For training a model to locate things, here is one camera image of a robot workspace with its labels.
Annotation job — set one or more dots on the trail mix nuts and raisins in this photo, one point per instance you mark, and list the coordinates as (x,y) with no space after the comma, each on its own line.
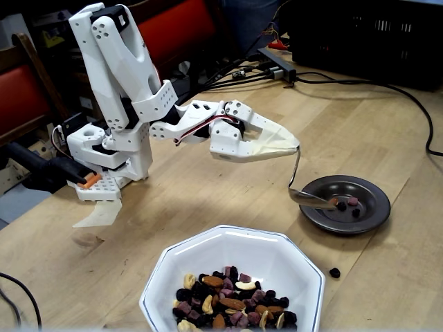
(221,301)

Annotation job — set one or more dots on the white octagonal bowl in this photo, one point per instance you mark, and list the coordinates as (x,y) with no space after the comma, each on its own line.
(242,252)

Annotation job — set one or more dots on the printed cardboard box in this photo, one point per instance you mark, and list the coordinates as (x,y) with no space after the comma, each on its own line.
(12,176)

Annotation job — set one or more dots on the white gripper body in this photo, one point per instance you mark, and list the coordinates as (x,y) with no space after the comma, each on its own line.
(231,142)

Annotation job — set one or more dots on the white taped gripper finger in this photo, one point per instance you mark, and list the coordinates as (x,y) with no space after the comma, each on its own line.
(266,152)
(249,115)

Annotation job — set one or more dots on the metal spoon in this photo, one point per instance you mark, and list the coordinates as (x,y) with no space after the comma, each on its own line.
(308,198)

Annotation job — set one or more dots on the dark blue fabric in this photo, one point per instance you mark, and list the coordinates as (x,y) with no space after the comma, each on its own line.
(249,20)

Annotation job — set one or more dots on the red alligator clip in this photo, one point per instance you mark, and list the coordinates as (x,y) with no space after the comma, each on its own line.
(277,44)

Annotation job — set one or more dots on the black clamp orange tip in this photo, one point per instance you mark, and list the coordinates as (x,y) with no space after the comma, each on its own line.
(45,169)

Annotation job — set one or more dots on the small green usb board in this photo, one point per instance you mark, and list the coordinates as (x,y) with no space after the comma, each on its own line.
(239,74)

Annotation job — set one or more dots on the white printed wedge piece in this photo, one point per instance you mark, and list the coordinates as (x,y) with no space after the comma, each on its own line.
(100,216)

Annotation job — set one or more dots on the small trail mix portion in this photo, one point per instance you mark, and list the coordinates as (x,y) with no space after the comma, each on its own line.
(342,206)

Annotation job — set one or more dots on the beige tape wrap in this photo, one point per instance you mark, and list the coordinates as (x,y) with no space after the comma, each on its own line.
(277,147)

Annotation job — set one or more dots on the grey usb hub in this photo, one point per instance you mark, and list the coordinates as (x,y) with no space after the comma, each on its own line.
(277,64)

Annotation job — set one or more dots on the wooden chair red cushion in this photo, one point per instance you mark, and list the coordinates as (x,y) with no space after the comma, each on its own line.
(180,31)
(20,97)

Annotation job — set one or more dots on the small circuit board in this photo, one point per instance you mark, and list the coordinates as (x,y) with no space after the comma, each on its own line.
(71,124)

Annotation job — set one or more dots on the large black plastic case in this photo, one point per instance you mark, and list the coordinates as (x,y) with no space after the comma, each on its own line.
(363,41)

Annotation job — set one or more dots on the single dark raisin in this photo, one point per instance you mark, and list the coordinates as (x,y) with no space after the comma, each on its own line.
(334,273)

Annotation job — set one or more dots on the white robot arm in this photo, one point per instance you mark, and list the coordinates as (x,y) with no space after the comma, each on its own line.
(104,76)

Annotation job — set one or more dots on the brown plate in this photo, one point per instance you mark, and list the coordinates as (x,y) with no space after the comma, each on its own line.
(379,207)

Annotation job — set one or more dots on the white box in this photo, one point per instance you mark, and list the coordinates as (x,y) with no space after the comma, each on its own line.
(14,31)

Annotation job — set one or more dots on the yellow green box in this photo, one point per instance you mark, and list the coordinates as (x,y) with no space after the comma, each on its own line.
(52,38)

